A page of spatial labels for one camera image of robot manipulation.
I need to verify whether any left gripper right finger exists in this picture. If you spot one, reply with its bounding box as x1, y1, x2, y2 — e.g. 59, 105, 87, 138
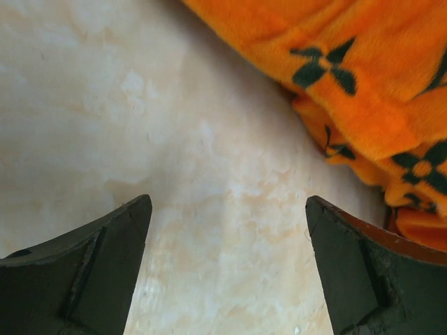
306, 196, 446, 335

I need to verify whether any orange patterned pillowcase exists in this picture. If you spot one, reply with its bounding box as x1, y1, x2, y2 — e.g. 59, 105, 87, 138
187, 0, 446, 251

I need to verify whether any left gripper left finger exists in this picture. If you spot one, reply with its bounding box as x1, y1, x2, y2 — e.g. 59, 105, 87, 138
1, 195, 152, 334

